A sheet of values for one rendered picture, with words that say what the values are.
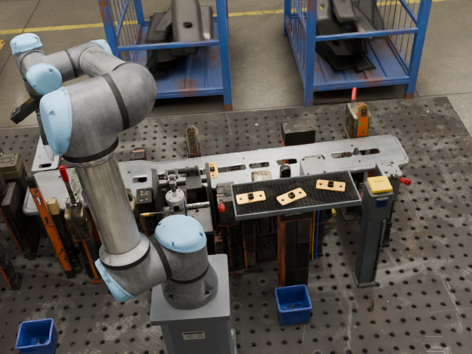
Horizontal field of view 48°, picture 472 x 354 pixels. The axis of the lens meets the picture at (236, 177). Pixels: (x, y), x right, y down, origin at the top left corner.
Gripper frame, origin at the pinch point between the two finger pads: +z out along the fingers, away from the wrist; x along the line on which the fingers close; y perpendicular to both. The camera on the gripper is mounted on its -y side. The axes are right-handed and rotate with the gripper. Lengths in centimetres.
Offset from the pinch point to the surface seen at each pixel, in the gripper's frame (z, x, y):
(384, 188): 13, -22, 96
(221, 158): 29, 20, 51
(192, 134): 22, 26, 41
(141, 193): 17.3, -6.8, 23.4
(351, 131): 30, 27, 102
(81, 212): 24.3, -4.6, 2.7
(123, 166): 29.4, 22.2, 14.5
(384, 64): 113, 205, 186
